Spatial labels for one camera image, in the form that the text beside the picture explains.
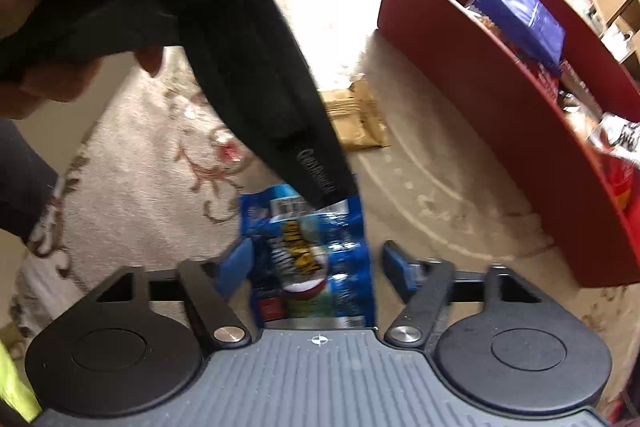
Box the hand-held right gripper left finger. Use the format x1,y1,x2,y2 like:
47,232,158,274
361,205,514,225
90,238,254,350

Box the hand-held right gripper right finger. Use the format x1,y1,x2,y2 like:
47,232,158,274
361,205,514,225
382,241,541,350

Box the blue snack packet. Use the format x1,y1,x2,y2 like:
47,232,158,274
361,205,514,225
240,174,377,333

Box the red cardboard box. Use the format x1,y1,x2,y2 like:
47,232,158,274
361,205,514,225
376,0,640,289

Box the red and yellow snack packet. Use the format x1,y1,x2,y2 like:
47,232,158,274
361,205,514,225
597,152,640,214

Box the grey-white snack packet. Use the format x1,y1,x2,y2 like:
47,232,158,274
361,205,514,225
587,112,640,158

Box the purple foil packet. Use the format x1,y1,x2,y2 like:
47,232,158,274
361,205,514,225
472,0,569,78

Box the person's left hand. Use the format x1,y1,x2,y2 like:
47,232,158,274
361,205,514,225
0,0,166,120

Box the tan snack packet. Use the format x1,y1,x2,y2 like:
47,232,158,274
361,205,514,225
320,79,392,152

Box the person's dark trousers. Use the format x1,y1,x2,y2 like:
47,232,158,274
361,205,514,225
0,119,60,244

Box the yellow-green cloth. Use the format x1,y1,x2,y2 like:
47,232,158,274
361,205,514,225
0,339,43,425

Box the wooden television stand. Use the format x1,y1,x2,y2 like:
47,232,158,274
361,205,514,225
585,0,640,78

